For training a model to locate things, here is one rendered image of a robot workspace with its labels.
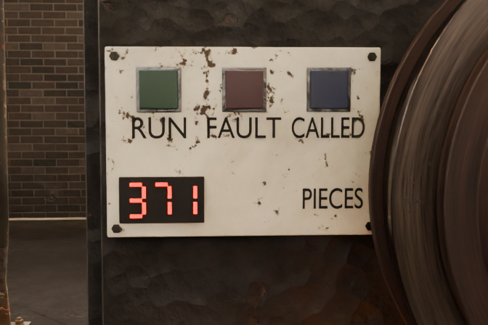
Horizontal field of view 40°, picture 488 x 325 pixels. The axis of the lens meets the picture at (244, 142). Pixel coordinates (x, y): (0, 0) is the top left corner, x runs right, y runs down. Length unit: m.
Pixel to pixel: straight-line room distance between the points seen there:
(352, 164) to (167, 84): 0.19
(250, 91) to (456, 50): 0.20
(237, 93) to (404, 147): 0.18
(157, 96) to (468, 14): 0.28
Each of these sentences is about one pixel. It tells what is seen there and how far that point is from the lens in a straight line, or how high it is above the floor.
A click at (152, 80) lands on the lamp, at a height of 1.21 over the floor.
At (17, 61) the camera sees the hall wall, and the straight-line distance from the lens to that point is 6.86.
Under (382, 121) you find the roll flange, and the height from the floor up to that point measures 1.17.
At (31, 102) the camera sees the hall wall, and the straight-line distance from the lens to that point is 6.82.
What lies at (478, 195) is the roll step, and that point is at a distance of 0.53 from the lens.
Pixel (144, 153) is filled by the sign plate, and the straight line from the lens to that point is 0.64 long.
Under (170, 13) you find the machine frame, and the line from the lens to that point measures 0.66.
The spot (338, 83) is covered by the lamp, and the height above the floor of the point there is 1.21.
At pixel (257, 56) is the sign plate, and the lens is 0.64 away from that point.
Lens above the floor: 1.19
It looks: 4 degrees down
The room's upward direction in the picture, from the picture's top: straight up
